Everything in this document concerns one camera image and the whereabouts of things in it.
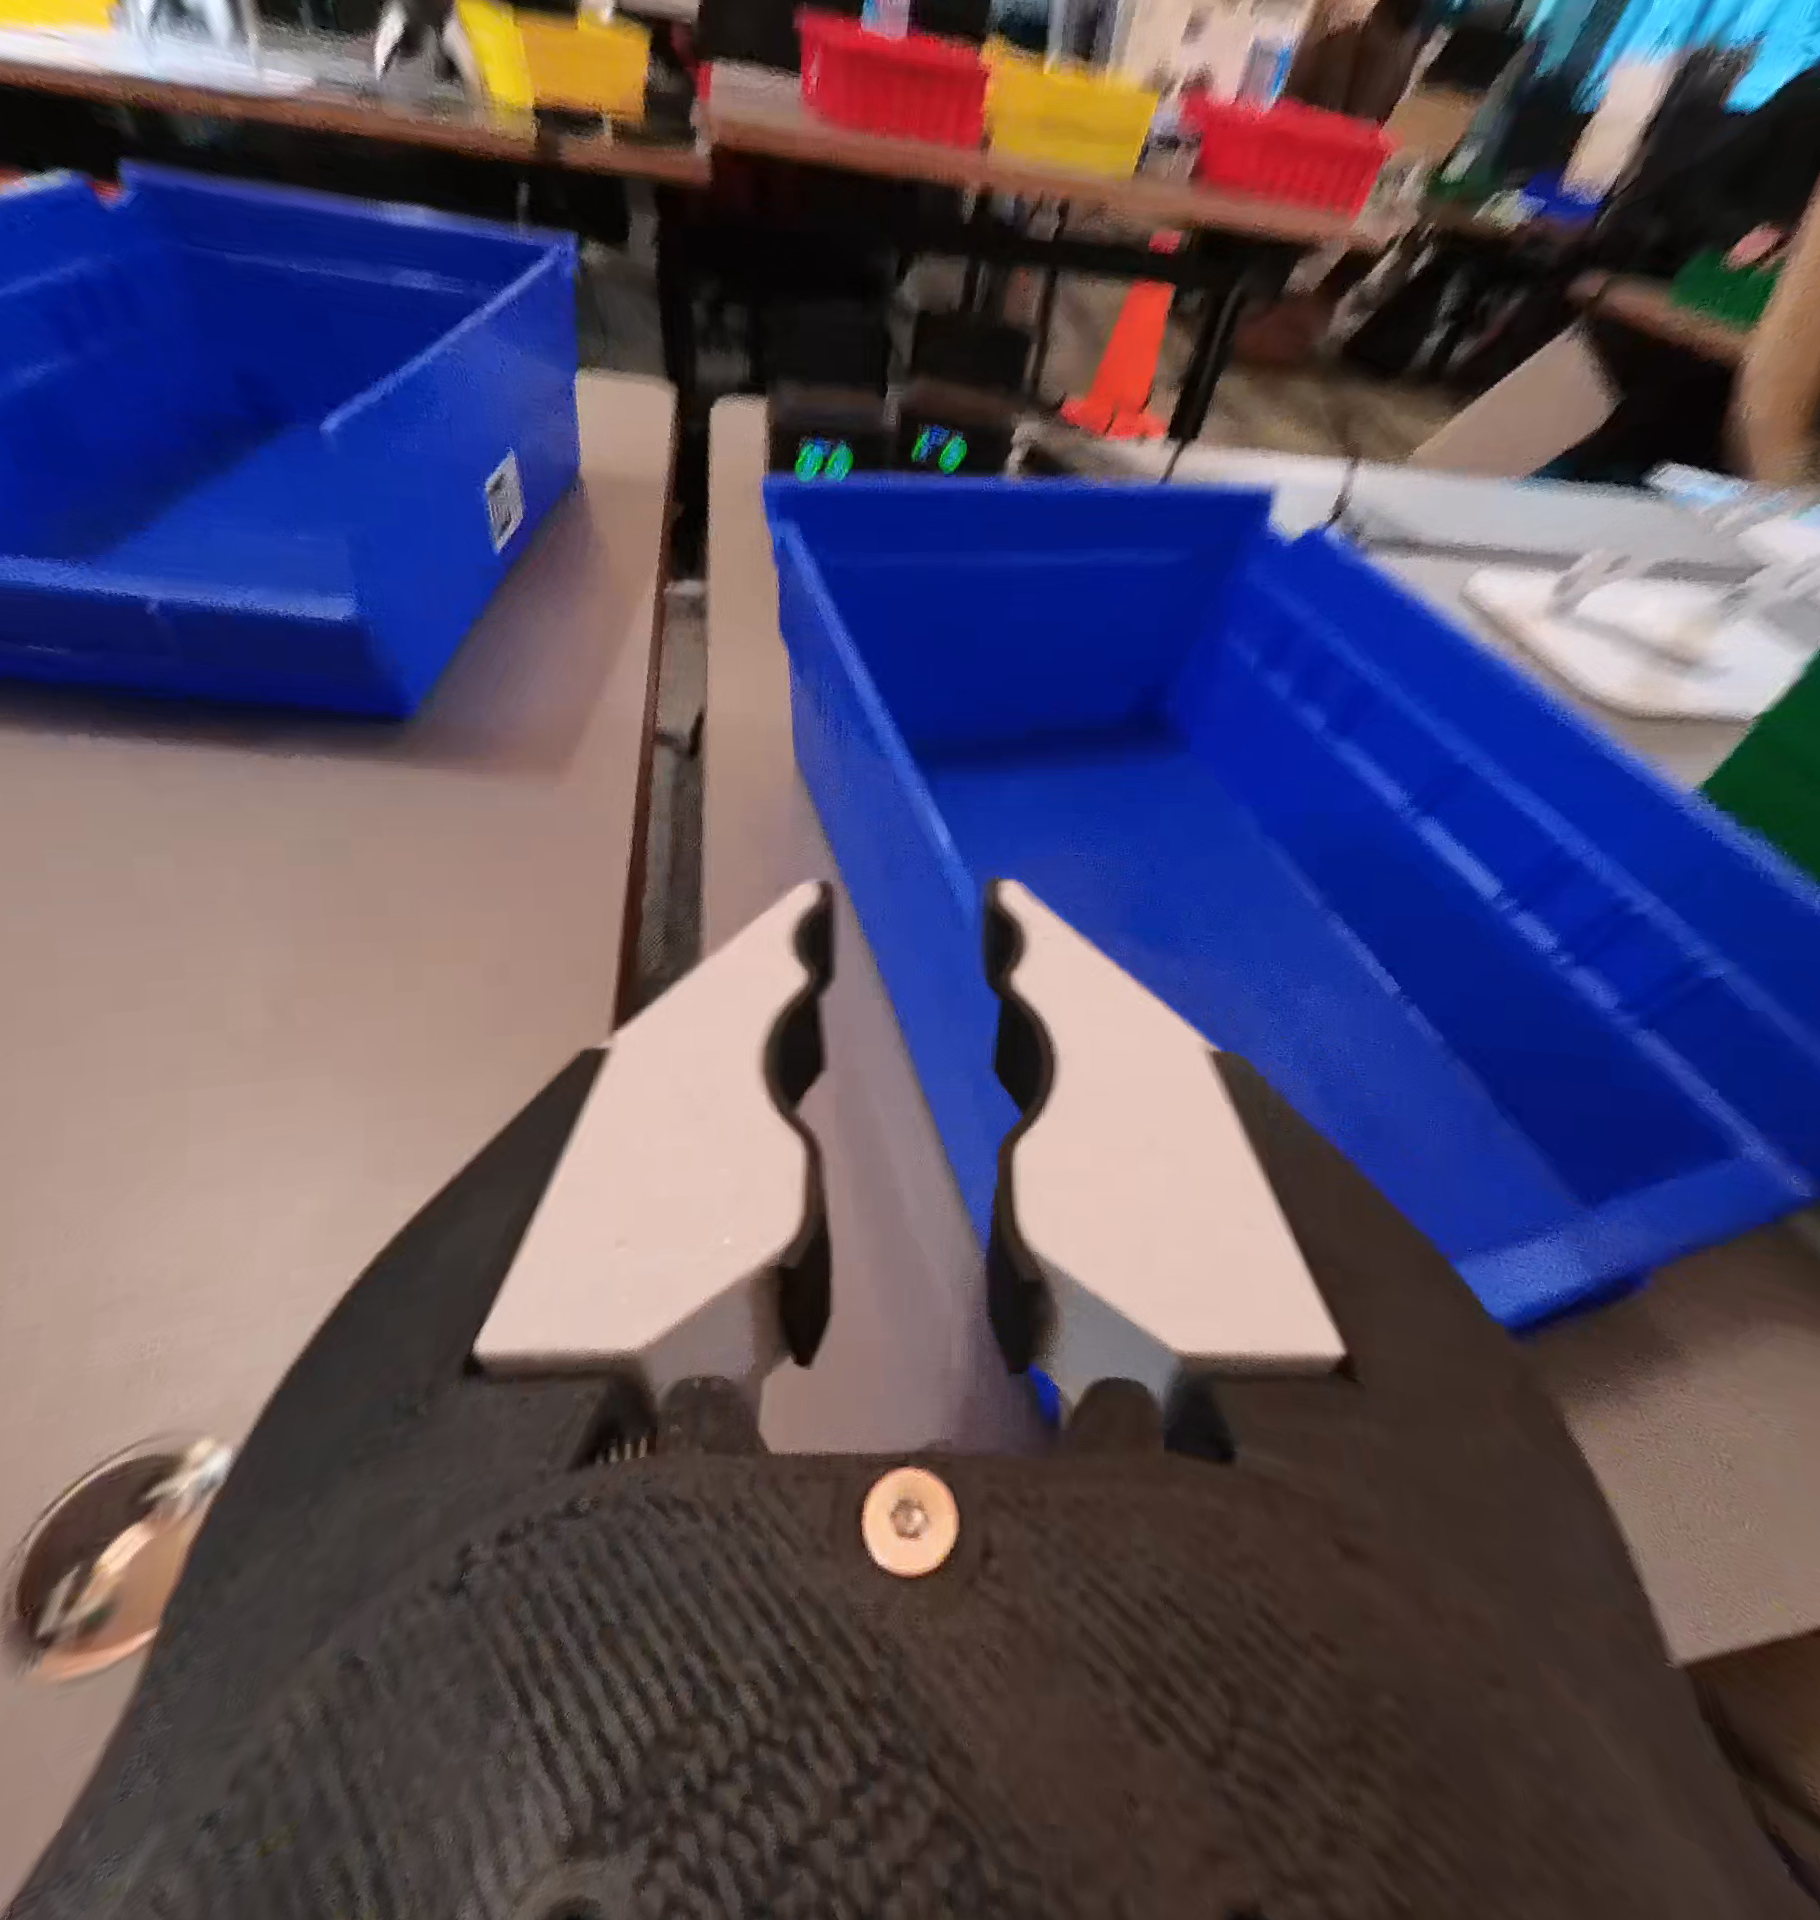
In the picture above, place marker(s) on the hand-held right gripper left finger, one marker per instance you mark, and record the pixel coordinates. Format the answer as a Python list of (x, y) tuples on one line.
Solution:
[(657, 1203)]

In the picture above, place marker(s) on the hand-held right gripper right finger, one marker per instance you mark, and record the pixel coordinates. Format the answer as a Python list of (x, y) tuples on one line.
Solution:
[(1167, 1216)]

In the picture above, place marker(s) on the grey folding table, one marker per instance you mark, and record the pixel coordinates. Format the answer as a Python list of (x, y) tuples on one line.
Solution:
[(247, 1048)]

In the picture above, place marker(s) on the shiny round metal object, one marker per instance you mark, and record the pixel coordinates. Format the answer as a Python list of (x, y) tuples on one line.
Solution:
[(96, 1573)]

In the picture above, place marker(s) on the black device with green lights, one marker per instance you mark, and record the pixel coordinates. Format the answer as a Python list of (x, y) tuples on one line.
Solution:
[(956, 427), (826, 433)]

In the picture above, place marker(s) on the green object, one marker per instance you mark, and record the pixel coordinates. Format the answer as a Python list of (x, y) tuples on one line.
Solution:
[(1808, 767)]

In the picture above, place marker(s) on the orange traffic cone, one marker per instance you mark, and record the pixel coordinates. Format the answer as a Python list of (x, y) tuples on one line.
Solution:
[(1125, 363)]

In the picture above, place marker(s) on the blue plastic bin with label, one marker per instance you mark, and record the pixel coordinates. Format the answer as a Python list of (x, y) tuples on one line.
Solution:
[(176, 452)]

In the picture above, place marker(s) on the brown background table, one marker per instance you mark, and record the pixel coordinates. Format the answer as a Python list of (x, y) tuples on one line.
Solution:
[(326, 120), (1152, 203)]

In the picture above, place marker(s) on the red plastic bin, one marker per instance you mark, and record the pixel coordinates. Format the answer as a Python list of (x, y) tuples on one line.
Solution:
[(889, 83), (1283, 161)]

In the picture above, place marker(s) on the yellow plastic bin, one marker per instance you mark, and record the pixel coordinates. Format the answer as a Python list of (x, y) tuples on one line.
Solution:
[(579, 66), (496, 54), (1069, 120)]

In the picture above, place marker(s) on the brown wooden post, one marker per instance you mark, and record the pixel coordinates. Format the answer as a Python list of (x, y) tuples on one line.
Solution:
[(1819, 303)]

